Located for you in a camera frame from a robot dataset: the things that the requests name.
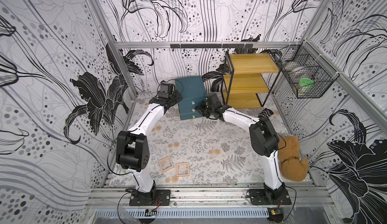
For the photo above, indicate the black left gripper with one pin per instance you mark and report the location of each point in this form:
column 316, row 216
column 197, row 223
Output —
column 174, row 92

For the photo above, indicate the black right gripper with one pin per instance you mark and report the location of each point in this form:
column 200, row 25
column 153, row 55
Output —
column 204, row 109

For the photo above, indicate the teal drawer cabinet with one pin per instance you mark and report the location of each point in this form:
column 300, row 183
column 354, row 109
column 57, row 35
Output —
column 192, row 91

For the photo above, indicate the teal bottom drawer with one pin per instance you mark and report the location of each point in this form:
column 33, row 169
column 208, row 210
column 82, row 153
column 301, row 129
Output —
column 191, row 115

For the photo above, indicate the teal drawer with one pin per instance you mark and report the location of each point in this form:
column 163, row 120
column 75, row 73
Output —
column 192, row 100
column 187, row 109
column 191, row 115

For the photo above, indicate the pink brooch box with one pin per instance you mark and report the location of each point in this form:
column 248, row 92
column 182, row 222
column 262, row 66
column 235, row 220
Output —
column 182, row 169
column 166, row 164

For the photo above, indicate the teal top drawer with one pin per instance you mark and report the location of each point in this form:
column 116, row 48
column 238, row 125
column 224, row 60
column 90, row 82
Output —
column 192, row 100

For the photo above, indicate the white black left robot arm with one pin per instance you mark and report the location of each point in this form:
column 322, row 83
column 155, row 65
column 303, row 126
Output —
column 132, row 150

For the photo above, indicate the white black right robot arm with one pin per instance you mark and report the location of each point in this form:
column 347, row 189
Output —
column 264, row 138

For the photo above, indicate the wooden metal shelf rack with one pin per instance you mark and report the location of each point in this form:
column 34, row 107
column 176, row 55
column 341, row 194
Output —
column 248, row 79

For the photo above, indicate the black white striped sock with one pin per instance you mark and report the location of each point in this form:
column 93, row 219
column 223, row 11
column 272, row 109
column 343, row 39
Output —
column 265, row 113

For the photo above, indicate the white bowl in basket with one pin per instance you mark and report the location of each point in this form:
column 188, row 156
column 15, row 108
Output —
column 298, row 70

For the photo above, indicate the green lid in basket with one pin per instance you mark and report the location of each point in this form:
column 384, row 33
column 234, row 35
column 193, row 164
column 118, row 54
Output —
column 305, row 82

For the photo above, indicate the brown teddy bear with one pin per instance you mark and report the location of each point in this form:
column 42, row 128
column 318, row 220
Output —
column 293, row 167

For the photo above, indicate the small circuit board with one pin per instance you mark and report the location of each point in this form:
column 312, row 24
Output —
column 150, row 213

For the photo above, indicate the black bar on rail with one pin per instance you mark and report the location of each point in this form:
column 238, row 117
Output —
column 211, row 45

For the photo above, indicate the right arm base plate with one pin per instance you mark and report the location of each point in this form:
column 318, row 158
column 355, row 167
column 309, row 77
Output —
column 268, row 196

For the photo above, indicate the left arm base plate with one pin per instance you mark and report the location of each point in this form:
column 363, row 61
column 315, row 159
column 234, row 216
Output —
column 157, row 197

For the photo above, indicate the black wire basket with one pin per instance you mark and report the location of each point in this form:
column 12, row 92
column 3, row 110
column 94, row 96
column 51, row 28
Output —
column 294, row 56

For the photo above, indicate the grey slotted cable duct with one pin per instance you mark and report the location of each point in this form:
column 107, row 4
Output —
column 187, row 213

